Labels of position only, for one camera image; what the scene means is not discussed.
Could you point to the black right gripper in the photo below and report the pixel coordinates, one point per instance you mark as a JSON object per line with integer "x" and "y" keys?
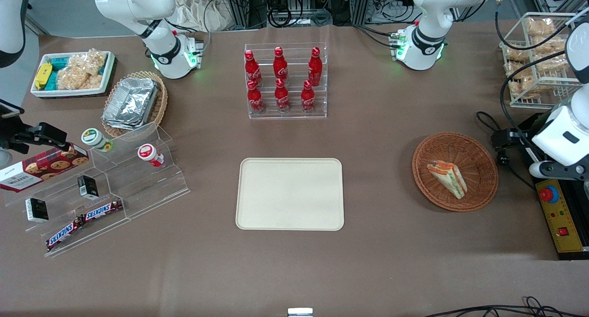
{"x": 13, "y": 138}

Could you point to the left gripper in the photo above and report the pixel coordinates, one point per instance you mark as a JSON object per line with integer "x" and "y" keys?
{"x": 527, "y": 132}

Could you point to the triangular sandwich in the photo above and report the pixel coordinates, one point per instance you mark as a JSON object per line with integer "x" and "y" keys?
{"x": 448, "y": 176}

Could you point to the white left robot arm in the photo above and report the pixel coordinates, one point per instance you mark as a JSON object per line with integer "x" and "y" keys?
{"x": 428, "y": 13}

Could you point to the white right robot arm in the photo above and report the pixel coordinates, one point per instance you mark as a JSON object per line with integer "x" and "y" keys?
{"x": 138, "y": 4}

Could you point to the brown wicker basket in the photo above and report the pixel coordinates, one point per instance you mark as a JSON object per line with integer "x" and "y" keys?
{"x": 476, "y": 188}

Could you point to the light wicker basket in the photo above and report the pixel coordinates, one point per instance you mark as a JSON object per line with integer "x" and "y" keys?
{"x": 160, "y": 110}

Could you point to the beige rectangular tray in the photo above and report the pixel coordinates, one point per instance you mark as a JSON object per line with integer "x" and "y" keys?
{"x": 285, "y": 193}

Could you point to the red tartan cookie box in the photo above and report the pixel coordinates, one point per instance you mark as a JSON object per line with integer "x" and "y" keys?
{"x": 41, "y": 170}

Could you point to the green lid yogurt cup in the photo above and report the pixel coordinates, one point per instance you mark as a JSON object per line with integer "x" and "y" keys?
{"x": 94, "y": 138}

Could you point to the white plastic bin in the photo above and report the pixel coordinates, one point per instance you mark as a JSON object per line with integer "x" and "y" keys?
{"x": 69, "y": 93}

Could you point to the teal snack packet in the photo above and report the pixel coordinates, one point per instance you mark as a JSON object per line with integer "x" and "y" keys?
{"x": 60, "y": 61}
{"x": 52, "y": 81}

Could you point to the red emergency stop button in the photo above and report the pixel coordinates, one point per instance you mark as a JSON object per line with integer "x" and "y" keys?
{"x": 548, "y": 195}

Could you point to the yellow snack packet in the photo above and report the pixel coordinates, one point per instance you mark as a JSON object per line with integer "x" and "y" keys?
{"x": 43, "y": 75}

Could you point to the puffed snack bag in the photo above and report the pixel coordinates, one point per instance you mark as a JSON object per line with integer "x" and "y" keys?
{"x": 516, "y": 53}
{"x": 517, "y": 71}
{"x": 522, "y": 88}
{"x": 540, "y": 26}
{"x": 550, "y": 44}
{"x": 550, "y": 61}

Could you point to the small black box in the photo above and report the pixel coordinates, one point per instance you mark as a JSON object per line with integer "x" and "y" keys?
{"x": 87, "y": 187}
{"x": 37, "y": 210}

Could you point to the clear bag of rice crackers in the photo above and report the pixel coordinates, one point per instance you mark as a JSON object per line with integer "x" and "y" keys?
{"x": 83, "y": 71}

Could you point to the stacked foil containers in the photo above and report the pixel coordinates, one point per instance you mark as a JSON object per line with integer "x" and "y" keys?
{"x": 131, "y": 103}

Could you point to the yellow control box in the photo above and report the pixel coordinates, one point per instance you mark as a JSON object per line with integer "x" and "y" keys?
{"x": 563, "y": 225}

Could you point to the Snickers bar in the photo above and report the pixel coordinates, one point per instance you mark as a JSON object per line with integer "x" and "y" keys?
{"x": 102, "y": 210}
{"x": 63, "y": 235}

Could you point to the red lid yogurt cup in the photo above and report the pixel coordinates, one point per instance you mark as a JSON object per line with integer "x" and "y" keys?
{"x": 148, "y": 153}

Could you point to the clear acrylic stepped display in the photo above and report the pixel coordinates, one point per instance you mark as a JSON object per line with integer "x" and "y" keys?
{"x": 138, "y": 188}

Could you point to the beige cloth bag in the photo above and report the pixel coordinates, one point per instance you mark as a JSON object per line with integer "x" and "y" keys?
{"x": 198, "y": 13}

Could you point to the red cola bottle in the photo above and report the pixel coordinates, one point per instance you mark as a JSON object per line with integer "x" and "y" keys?
{"x": 282, "y": 97}
{"x": 308, "y": 97}
{"x": 252, "y": 68}
{"x": 280, "y": 66}
{"x": 315, "y": 67}
{"x": 255, "y": 98}

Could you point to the clear acrylic bottle rack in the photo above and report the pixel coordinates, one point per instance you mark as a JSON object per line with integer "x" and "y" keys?
{"x": 294, "y": 113}

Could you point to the aluminium profile post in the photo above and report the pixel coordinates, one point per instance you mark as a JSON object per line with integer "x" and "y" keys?
{"x": 362, "y": 4}
{"x": 240, "y": 6}

